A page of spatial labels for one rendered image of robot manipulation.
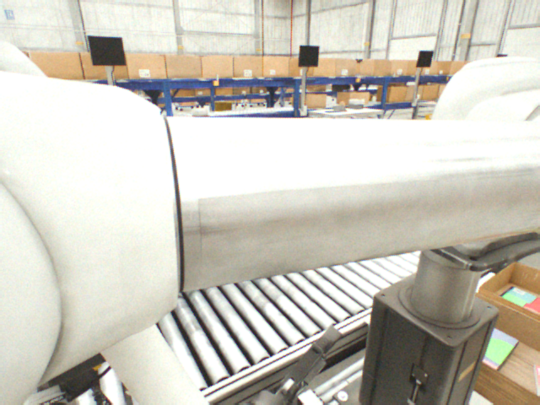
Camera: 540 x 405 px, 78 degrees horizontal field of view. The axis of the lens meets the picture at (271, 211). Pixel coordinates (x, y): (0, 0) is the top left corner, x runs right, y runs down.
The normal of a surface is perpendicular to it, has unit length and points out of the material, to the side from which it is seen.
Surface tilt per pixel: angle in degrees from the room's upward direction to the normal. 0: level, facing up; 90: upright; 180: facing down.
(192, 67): 90
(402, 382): 90
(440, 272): 88
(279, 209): 74
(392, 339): 90
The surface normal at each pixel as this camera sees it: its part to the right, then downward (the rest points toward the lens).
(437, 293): -0.64, 0.27
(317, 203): 0.36, 0.10
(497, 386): -0.81, 0.25
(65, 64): 0.55, 0.33
